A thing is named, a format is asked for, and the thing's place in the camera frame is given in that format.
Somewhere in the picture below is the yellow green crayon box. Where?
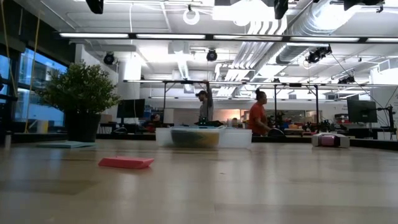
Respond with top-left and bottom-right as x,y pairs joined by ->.
170,128 -> 221,149

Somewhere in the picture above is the pink eraser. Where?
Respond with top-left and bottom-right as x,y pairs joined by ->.
98,156 -> 155,170

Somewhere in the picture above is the blue sticky note pad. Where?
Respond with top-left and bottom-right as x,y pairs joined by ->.
36,141 -> 97,149

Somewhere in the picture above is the person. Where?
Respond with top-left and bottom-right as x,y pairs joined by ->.
248,89 -> 274,137
195,80 -> 215,124
146,113 -> 162,133

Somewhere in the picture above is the clear pencil case teal lid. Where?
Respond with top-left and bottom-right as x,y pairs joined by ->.
155,125 -> 253,149

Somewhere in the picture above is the black computer monitor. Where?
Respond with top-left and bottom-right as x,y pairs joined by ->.
116,98 -> 146,119
347,99 -> 378,124

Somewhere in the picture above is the green potted plant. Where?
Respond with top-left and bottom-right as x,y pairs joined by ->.
37,60 -> 121,142

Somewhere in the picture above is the long ceiling light strip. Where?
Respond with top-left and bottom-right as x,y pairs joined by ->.
58,32 -> 398,44

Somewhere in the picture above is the yellow bin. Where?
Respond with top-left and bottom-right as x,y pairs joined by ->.
36,119 -> 50,134

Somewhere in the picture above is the black background workstation frame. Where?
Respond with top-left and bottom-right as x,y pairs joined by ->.
161,80 -> 320,138

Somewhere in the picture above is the yellow extension cable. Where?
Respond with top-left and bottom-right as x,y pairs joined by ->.
24,9 -> 41,134

